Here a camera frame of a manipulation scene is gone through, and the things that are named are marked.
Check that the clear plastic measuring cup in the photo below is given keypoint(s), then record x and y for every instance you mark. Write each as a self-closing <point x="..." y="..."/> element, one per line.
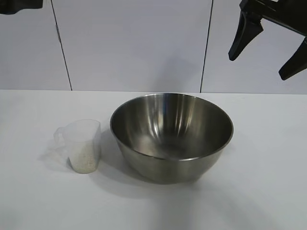
<point x="81" y="134"/>

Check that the white rice grains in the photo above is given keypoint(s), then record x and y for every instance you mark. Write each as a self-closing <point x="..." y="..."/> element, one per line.
<point x="84" y="160"/>

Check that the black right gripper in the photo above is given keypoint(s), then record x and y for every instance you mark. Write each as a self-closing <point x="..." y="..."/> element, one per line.
<point x="283" y="9"/>

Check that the stainless steel mixing bowl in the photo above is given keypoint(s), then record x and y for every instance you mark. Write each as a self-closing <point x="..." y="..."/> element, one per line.
<point x="168" y="139"/>

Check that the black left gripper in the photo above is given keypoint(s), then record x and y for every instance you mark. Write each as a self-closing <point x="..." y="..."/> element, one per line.
<point x="16" y="6"/>

